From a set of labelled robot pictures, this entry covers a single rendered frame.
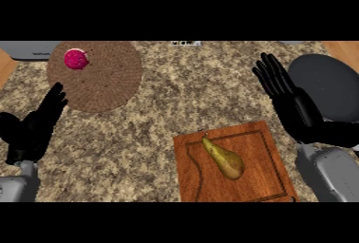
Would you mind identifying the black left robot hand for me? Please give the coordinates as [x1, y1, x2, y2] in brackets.
[0, 82, 69, 166]

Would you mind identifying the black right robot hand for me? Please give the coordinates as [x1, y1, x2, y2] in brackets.
[251, 52, 359, 149]

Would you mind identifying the brown wooden cutting board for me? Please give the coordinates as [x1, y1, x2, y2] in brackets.
[172, 120, 299, 203]

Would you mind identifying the yellow-green pear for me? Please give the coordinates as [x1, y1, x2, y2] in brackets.
[200, 132, 246, 181]

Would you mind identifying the round brown woven placemat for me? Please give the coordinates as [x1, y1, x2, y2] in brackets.
[44, 41, 143, 114]

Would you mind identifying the grey appliance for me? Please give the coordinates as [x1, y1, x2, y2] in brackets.
[0, 41, 63, 62]

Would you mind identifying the small grey object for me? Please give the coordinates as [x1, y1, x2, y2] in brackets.
[169, 41, 203, 47]

